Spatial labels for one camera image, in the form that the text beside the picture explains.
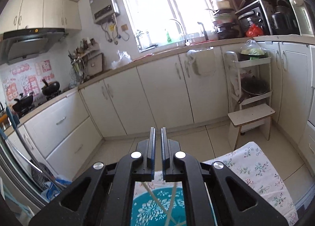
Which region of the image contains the white water heater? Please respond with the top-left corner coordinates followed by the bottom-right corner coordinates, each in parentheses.
top-left (89, 0), bottom-right (120, 25)

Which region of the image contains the black pan in cart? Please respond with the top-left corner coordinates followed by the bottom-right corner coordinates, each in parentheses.
top-left (237, 76), bottom-right (269, 104)

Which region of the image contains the floral tablecloth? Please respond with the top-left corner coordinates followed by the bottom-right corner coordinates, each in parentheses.
top-left (133, 142), bottom-right (298, 225)

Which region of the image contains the white tiered kitchen cart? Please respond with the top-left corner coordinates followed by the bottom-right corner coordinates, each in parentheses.
top-left (224, 51), bottom-right (272, 112)

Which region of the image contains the range hood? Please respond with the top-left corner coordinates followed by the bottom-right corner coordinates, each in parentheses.
top-left (1, 28), bottom-right (66, 65)

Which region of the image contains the white plastic bag on counter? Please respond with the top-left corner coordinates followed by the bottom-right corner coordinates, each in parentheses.
top-left (111, 50), bottom-right (132, 69)

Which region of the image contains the blue flat mop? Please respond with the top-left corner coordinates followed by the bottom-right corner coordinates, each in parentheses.
top-left (1, 107), bottom-right (65, 191)

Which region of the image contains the kitchen faucet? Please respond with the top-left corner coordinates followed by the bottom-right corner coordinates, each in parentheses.
top-left (170, 18), bottom-right (191, 46)

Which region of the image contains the red plastic bag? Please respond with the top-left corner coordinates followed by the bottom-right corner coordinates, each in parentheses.
top-left (246, 23), bottom-right (264, 37)

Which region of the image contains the small white step stool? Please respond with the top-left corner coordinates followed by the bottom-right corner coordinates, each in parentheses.
top-left (227, 103), bottom-right (275, 150)

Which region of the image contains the black wok on stove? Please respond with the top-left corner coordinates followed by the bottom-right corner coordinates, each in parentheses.
top-left (42, 79), bottom-right (60, 96)

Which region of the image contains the wall utensil rack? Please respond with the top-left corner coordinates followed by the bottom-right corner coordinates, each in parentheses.
top-left (68, 38), bottom-right (105, 85)

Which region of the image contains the white hanging trash bin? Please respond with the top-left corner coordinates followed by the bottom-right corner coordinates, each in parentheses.
top-left (186, 47), bottom-right (216, 76)

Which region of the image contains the white electric kettle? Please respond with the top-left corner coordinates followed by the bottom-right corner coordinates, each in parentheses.
top-left (289, 0), bottom-right (314, 37)

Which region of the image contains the chopstick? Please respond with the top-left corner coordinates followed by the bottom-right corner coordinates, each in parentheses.
top-left (141, 182), bottom-right (176, 224)
top-left (165, 182), bottom-right (177, 226)

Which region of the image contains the teal perforated plastic basket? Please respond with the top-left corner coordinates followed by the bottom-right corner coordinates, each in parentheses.
top-left (130, 187), bottom-right (186, 225)

